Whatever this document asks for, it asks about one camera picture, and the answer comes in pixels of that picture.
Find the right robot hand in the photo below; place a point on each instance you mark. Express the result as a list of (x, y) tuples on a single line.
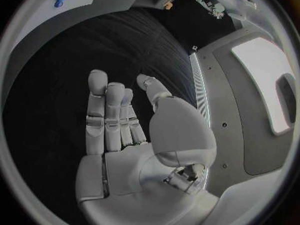
[(131, 172)]

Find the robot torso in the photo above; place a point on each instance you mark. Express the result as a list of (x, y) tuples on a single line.
[(234, 116)]

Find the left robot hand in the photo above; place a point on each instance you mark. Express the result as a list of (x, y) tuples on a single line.
[(214, 8)]

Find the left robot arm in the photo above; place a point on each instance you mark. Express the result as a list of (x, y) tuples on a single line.
[(239, 1)]

